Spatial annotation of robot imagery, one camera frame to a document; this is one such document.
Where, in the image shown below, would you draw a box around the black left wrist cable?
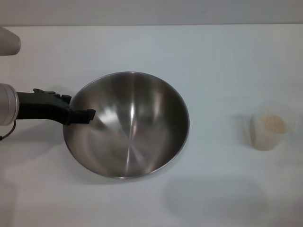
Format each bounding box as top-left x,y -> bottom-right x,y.
0,120 -> 17,142

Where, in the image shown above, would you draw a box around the white rice grains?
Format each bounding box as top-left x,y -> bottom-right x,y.
252,113 -> 289,151

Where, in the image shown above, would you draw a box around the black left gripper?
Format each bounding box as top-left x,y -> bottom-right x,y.
16,88 -> 96,125

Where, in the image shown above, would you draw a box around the stainless steel mixing bowl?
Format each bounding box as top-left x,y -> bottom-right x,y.
62,70 -> 190,179

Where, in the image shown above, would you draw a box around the clear plastic measuring cup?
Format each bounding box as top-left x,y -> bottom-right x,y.
246,101 -> 298,152

